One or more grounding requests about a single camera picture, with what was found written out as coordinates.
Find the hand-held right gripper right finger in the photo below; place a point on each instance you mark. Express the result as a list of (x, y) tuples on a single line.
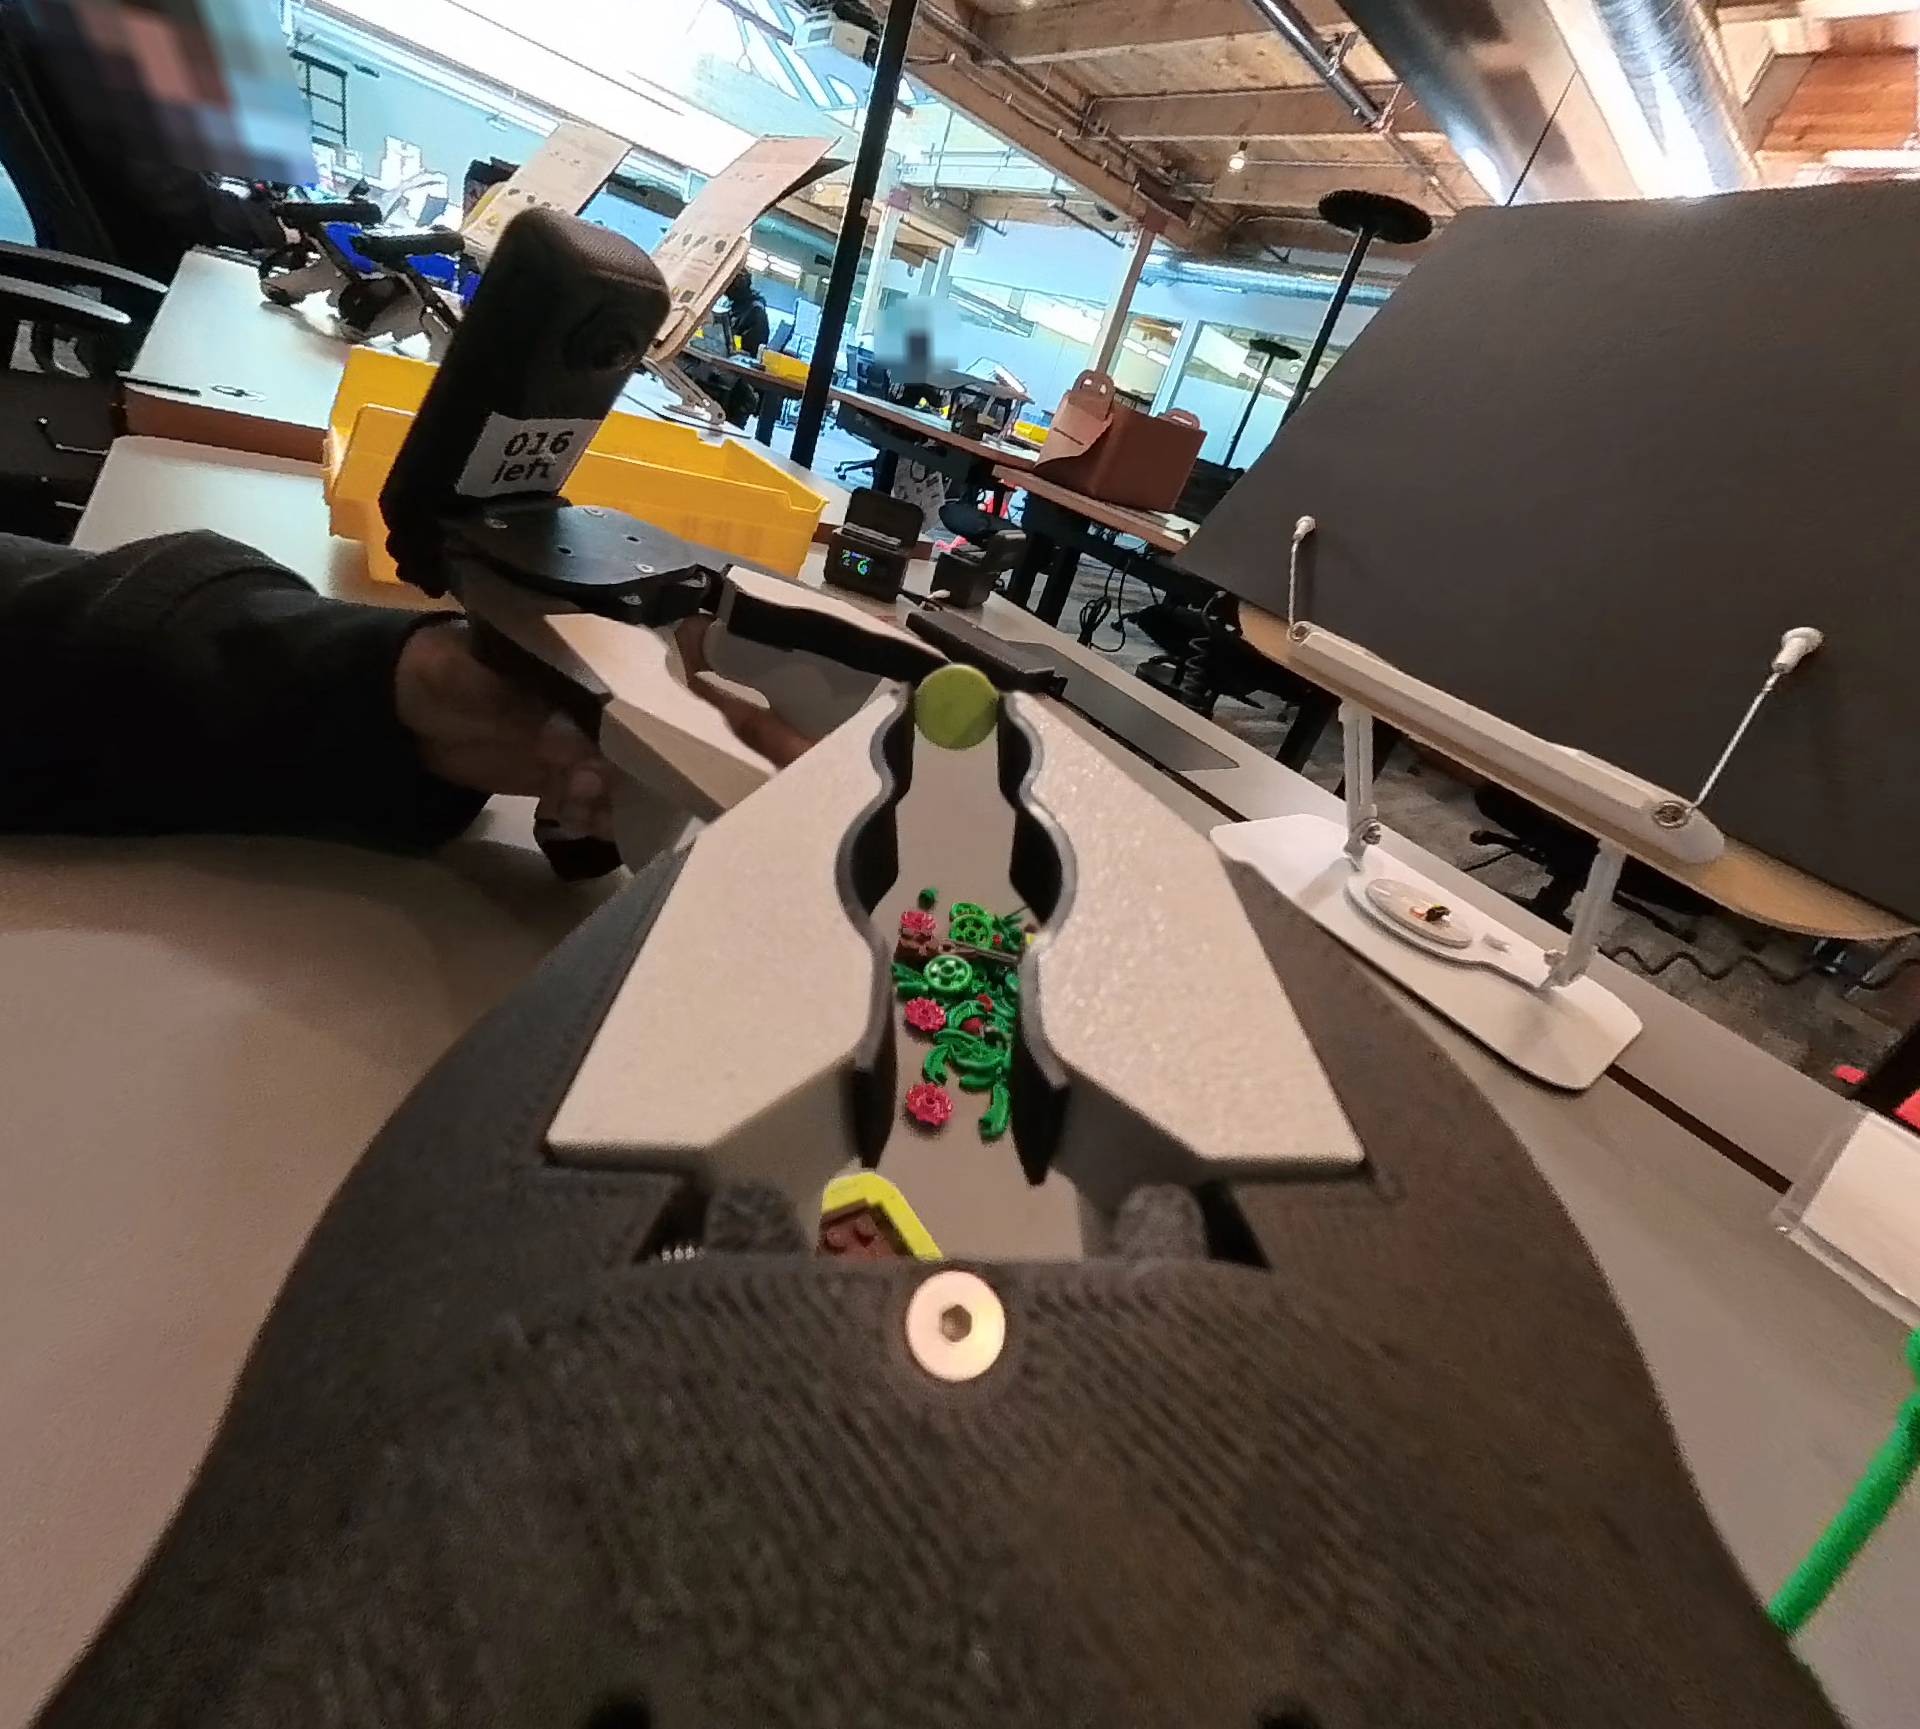
[(1184, 1009)]

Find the yellow plastic bin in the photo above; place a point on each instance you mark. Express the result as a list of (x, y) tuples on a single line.
[(705, 477), (382, 380)]

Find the green toy plant stem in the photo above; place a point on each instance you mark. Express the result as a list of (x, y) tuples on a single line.
[(1845, 1520)]

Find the person's left forearm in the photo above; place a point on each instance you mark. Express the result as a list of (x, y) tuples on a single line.
[(195, 695)]

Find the black charging box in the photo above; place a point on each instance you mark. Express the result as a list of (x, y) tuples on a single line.
[(982, 567)]

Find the red object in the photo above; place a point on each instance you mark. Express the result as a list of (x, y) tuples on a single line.
[(1886, 1100)]

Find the long wooden desk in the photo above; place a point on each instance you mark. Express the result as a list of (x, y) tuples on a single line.
[(1111, 511)]

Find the lime toy brick pot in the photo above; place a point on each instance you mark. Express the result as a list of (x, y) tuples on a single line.
[(870, 1228)]

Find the black floor lamp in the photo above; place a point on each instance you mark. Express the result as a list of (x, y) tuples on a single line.
[(1373, 215)]

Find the black office chair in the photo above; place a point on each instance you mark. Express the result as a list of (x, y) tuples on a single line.
[(45, 336), (1200, 650)]

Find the pile of small toy pieces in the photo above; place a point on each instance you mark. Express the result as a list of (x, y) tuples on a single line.
[(961, 1025)]

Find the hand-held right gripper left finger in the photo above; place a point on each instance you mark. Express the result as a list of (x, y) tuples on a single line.
[(721, 1009)]

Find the clear plastic box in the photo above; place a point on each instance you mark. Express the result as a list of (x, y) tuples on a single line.
[(1852, 1205)]

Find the black vertical pole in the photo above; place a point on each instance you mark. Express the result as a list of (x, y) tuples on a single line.
[(884, 108)]

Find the tan tilted board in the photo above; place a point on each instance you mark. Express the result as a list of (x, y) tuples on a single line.
[(742, 230), (562, 186)]

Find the large black board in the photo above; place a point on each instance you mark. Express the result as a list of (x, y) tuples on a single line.
[(1574, 486)]

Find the black and white hand-held device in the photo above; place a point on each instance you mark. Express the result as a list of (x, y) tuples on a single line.
[(360, 275)]

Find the brown leather bag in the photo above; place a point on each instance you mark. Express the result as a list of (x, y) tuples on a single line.
[(1119, 439)]

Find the black charger with display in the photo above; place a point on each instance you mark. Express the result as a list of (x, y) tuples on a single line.
[(867, 551)]

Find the lime round toy piece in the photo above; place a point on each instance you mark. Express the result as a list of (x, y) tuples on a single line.
[(957, 706)]

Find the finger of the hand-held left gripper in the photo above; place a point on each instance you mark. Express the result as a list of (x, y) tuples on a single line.
[(811, 607), (765, 679)]

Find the person's left hand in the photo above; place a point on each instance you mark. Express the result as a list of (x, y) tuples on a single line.
[(489, 717)]

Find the white stand with bar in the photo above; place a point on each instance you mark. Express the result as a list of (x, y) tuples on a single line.
[(1501, 740)]

